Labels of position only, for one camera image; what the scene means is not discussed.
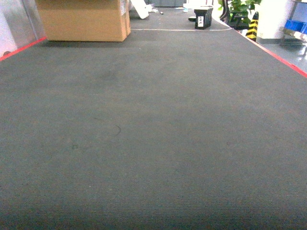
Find green potted plant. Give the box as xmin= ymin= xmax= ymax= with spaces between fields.
xmin=218 ymin=0 xmax=262 ymax=23

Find black battery box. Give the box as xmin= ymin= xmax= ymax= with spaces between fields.
xmin=194 ymin=7 xmax=213 ymax=30

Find steel shelf rack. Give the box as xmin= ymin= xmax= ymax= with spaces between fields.
xmin=280 ymin=0 xmax=307 ymax=46

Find large cardboard box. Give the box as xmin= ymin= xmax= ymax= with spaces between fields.
xmin=35 ymin=0 xmax=130 ymax=42

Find yellow black traffic cone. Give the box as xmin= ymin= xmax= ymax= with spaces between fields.
xmin=246 ymin=11 xmax=259 ymax=42

